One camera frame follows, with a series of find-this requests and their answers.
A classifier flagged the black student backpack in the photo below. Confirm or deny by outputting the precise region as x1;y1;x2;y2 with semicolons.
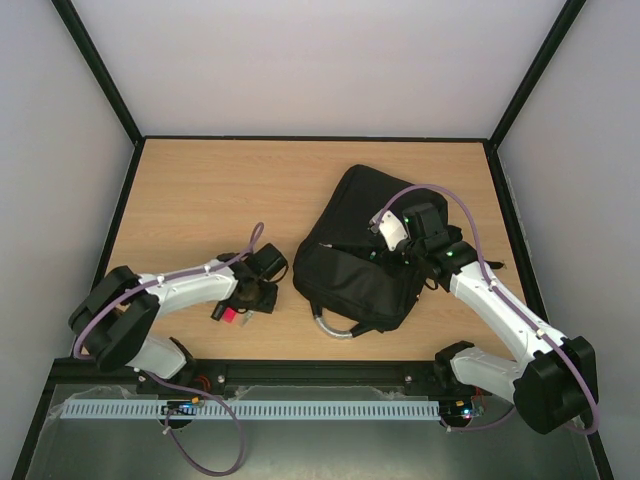
293;165;462;338

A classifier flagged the grey white pen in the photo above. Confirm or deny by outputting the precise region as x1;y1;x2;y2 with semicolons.
240;311;254;327

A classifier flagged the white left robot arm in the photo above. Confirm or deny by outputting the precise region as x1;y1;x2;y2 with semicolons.
68;243;288;385

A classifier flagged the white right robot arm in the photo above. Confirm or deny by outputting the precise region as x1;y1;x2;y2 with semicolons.
370;203;600;435

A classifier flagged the pink highlighter marker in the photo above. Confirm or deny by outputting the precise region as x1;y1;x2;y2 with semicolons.
221;308;238;324

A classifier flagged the black marker pen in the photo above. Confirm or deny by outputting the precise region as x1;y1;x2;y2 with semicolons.
210;301;228;321

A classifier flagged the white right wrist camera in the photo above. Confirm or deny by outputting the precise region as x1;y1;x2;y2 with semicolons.
369;209;409;252

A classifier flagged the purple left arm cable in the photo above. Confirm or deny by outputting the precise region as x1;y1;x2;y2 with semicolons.
73;222;266;475

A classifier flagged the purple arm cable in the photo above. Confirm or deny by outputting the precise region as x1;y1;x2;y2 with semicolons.
367;184;601;435
73;222;266;475

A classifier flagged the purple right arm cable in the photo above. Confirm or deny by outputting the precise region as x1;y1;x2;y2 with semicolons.
367;184;601;435

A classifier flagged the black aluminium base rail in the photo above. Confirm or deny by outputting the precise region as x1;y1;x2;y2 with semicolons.
47;358;489;399

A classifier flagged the light blue slotted cable duct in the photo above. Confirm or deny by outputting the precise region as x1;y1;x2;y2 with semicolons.
60;399;440;421

